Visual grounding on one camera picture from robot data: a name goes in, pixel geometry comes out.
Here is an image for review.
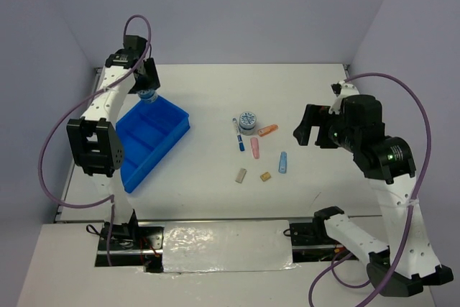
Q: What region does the light blue correction tape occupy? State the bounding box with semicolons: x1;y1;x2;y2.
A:
278;152;288;174

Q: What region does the small tan eraser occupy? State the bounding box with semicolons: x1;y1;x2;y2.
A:
260;172;271;181

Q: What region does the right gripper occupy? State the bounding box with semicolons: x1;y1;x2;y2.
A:
293;103;359;150

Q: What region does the blue white whiteboard marker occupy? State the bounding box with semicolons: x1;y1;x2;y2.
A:
232;118;245;152

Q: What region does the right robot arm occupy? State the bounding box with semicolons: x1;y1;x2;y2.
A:
293;81;454;297

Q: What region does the grey eraser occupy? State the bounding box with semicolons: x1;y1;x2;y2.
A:
235;168;247;183

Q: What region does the blue cleaning gel jar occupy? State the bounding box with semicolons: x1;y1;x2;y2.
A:
137;89;158;104

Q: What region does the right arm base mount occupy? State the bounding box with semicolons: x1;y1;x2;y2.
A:
283;219;346;263

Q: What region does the pink correction tape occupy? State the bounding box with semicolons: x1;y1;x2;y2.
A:
250;137;259;160

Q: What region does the blue plastic divided tray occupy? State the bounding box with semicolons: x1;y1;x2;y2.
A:
116;96;190;194

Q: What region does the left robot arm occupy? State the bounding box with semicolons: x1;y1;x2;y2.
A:
66;35;160;249

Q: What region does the silver foil sheet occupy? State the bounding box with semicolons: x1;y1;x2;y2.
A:
162;220;296;273

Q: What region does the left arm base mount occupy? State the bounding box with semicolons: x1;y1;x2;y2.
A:
86;222;164;273

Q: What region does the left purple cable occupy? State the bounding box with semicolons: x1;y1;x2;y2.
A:
37;14;153;267

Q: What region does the orange correction tape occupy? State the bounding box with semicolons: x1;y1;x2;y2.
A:
257;124;278;137

